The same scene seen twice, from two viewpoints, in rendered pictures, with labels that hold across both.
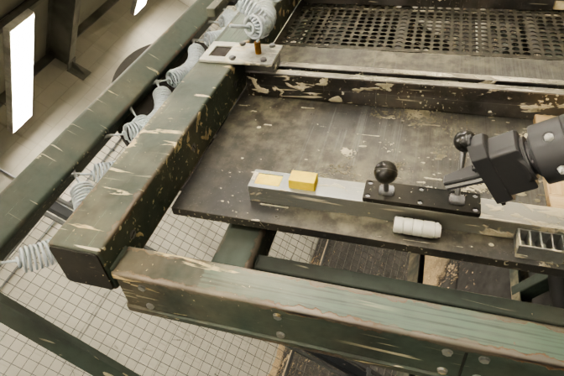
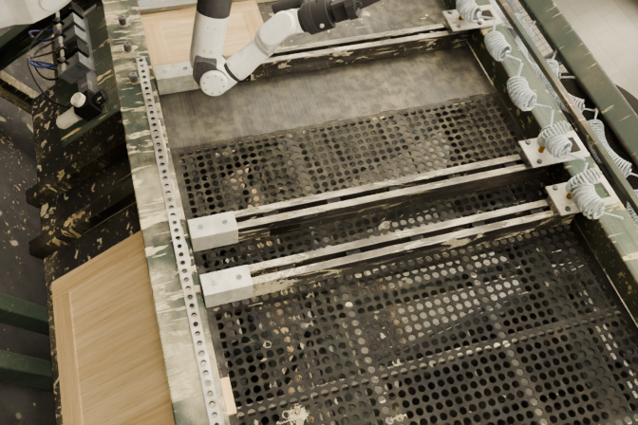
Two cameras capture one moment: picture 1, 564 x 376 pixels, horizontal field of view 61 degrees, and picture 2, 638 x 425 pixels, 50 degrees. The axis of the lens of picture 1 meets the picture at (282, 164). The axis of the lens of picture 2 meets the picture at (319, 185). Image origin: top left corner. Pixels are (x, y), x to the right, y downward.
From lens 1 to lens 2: 2.85 m
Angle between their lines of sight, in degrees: 79
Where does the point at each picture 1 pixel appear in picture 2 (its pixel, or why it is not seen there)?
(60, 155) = (549, 15)
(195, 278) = not seen: outside the picture
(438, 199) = not seen: outside the picture
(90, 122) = (569, 40)
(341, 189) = not seen: outside the picture
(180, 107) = not seen: outside the picture
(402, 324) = not seen: outside the picture
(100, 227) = not seen: outside the picture
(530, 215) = not seen: outside the picture
